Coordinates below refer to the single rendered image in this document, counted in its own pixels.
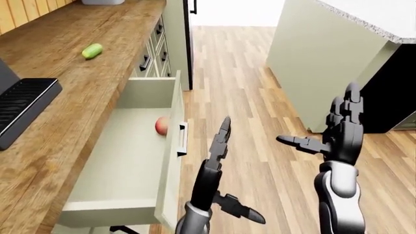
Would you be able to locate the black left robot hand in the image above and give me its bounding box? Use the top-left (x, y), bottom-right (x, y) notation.
top-left (190, 115), bottom-right (267, 224)

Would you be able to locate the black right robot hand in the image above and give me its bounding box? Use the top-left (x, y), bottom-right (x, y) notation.
top-left (276, 82), bottom-right (365, 166)

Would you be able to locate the open sage green drawer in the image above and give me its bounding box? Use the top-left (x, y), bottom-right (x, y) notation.
top-left (57, 70), bottom-right (189, 228)

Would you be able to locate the sage green drawer cabinet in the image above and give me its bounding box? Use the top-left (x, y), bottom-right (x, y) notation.
top-left (129, 14), bottom-right (173, 78)

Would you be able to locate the black oven appliance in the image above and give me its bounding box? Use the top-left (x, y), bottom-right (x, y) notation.
top-left (359, 41), bottom-right (416, 135)

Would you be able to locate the red apple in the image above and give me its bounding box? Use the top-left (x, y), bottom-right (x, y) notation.
top-left (155, 116), bottom-right (169, 136)

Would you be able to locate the kitchen island with granite top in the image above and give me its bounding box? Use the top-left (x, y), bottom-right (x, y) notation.
top-left (265, 0), bottom-right (416, 134)

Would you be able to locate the tall sage green cabinet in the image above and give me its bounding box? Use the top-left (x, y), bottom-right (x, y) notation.
top-left (161, 0), bottom-right (194, 90)

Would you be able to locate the green cucumber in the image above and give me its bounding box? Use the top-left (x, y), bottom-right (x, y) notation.
top-left (81, 43), bottom-right (104, 60)

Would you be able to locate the black coffee machine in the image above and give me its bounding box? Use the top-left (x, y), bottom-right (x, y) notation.
top-left (0, 57), bottom-right (63, 151)

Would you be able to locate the white container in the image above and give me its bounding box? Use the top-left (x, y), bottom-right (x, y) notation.
top-left (80, 0), bottom-right (125, 6)

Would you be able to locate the black drawer handle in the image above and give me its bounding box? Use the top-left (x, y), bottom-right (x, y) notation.
top-left (177, 122), bottom-right (189, 157)

